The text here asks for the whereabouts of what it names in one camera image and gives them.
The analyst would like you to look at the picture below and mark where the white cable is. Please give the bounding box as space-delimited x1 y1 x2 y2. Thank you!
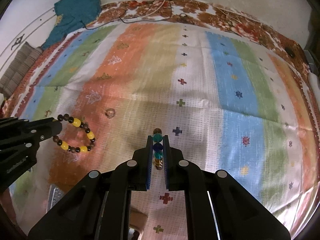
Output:
144 0 167 17

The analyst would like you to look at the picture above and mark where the teal shirt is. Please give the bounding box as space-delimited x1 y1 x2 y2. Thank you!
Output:
41 0 103 51

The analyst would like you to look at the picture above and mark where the yellow and brown bead bracelet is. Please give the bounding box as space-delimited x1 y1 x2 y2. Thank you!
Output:
53 113 97 154

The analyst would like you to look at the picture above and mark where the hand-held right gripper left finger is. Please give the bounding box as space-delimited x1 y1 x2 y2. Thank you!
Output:
27 135 153 240

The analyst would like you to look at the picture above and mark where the thin black cable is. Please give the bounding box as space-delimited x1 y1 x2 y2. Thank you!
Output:
79 17 101 31

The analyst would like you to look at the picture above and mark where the grey striped pillow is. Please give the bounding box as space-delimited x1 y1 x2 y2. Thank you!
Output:
0 41 44 97

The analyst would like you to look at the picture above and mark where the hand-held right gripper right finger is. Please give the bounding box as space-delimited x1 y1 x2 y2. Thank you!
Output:
162 134 292 240

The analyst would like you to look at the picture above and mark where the multicoloured glass bead bracelet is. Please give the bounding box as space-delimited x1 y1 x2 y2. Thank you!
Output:
153 128 164 172

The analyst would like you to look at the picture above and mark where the striped colourful blanket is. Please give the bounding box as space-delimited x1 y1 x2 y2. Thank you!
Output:
9 21 318 240

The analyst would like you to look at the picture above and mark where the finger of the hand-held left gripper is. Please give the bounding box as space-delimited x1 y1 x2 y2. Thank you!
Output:
0 116 63 136
0 127 63 153

